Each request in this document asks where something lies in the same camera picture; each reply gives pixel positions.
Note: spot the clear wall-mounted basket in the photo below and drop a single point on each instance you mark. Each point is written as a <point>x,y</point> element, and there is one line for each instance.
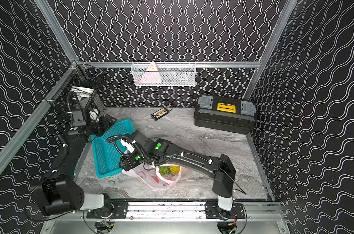
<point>173,73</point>

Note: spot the pink strawberry plastic bag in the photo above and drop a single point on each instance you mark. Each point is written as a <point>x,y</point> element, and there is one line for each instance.
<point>152,178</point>

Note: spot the teal plastic basket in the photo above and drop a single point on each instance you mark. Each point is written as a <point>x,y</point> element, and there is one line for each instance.
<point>106,156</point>

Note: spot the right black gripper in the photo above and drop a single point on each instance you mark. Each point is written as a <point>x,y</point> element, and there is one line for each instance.
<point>126,160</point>

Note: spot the small orange pineapple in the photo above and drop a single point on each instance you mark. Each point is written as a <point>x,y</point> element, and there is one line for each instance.
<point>167,171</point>

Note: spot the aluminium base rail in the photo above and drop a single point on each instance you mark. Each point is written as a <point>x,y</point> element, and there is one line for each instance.
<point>185,211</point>

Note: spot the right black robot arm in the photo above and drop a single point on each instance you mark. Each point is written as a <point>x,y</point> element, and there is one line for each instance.
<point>221,170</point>

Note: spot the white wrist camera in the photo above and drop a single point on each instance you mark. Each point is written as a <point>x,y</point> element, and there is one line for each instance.
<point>93,114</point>
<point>129,147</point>

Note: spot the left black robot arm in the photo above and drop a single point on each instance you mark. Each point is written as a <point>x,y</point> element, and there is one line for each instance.
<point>58,193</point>

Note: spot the black yellow toolbox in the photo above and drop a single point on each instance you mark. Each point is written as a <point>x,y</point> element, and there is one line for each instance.
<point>225,114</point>

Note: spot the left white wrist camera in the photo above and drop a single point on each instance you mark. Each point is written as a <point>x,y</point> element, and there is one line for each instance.
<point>93,114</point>

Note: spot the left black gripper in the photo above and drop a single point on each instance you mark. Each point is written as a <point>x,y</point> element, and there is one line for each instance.
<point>102,125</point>

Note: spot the black wire mesh basket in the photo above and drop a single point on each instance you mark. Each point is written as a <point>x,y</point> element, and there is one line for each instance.
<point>79,90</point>

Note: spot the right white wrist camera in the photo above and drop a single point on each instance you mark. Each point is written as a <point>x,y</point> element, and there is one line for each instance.
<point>129,147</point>

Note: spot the pink triangular card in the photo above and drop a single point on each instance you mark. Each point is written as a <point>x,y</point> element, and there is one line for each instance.
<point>152,75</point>

